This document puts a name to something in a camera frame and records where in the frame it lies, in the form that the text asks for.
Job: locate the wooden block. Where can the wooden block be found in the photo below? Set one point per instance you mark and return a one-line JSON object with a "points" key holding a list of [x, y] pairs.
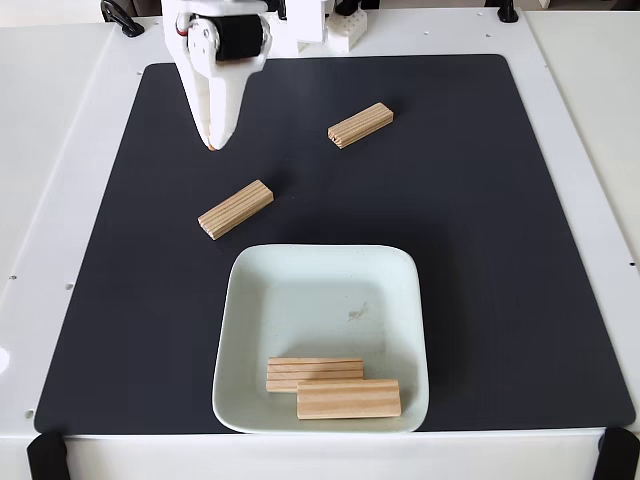
{"points": [[360, 125], [285, 375], [350, 400], [235, 210]]}

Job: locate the pale green square plate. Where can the pale green square plate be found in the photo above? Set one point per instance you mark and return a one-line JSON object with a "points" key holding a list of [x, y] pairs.
{"points": [[310, 290]]}

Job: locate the black table clamp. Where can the black table clamp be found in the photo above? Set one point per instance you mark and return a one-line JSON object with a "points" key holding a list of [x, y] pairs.
{"points": [[122, 17], [507, 11]]}

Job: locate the black table mat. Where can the black table mat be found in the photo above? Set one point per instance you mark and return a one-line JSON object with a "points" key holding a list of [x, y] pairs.
{"points": [[150, 300]]}

